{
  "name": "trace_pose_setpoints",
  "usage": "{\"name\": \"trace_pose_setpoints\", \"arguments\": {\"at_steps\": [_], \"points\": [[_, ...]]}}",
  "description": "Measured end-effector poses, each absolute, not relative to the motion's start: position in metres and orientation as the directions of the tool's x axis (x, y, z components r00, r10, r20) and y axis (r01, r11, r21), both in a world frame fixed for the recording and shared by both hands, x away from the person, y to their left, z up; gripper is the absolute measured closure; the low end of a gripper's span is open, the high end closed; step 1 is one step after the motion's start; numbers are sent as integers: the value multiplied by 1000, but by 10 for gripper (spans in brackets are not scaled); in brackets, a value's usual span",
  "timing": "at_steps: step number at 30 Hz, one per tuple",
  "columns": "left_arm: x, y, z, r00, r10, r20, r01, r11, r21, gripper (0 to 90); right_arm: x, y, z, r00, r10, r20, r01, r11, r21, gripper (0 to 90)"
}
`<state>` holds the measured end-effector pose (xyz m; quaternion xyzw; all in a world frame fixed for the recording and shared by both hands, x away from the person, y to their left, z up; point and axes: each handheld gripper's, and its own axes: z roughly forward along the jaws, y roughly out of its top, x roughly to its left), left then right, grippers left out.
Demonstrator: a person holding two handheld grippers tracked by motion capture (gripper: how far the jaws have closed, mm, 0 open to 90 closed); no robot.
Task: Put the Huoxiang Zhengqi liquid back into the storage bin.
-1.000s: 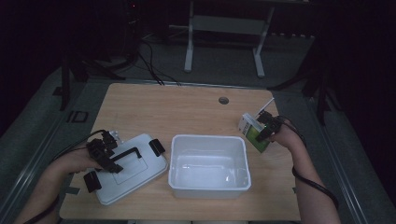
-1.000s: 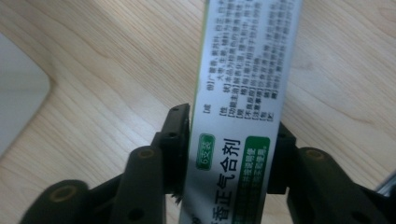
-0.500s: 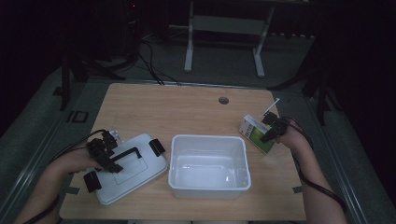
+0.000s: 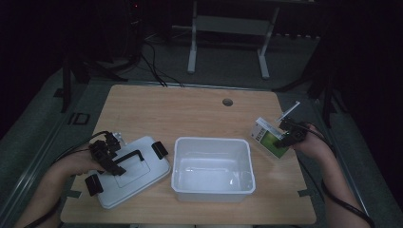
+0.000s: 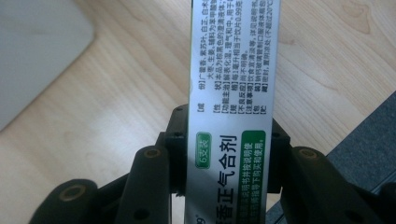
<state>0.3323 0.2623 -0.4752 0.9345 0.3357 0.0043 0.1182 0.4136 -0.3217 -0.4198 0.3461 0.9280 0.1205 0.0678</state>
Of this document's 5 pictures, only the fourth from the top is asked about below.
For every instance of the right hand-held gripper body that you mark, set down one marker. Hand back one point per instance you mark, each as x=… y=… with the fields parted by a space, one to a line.
x=296 y=133

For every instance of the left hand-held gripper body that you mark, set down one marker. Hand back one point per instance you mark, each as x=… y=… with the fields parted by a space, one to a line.
x=103 y=148

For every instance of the green and white carton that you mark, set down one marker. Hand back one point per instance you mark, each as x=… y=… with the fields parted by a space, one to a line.
x=269 y=141

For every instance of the white plastic storage box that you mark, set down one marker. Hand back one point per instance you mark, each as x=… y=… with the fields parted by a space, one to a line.
x=213 y=171

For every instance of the person's right hand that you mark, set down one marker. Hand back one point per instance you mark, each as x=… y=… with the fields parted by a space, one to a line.
x=313 y=144

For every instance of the person's left hand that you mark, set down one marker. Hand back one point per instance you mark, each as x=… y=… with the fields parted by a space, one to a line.
x=77 y=161

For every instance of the black floor stand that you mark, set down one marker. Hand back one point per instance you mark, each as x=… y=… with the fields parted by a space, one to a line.
x=326 y=95
x=66 y=85

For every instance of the dark tape strip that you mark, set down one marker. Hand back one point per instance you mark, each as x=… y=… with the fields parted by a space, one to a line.
x=73 y=193
x=304 y=192

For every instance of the white metal stand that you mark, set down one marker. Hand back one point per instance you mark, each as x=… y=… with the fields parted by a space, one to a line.
x=233 y=25

